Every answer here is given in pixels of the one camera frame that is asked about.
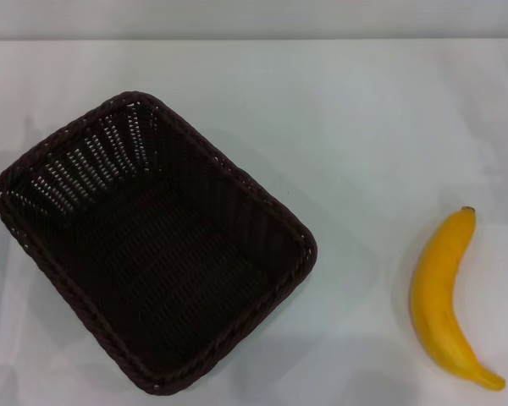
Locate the yellow banana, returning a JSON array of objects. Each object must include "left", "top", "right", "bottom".
[{"left": 409, "top": 206, "right": 507, "bottom": 392}]

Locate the dark brown woven basket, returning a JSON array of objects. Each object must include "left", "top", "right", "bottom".
[{"left": 0, "top": 89, "right": 318, "bottom": 397}]

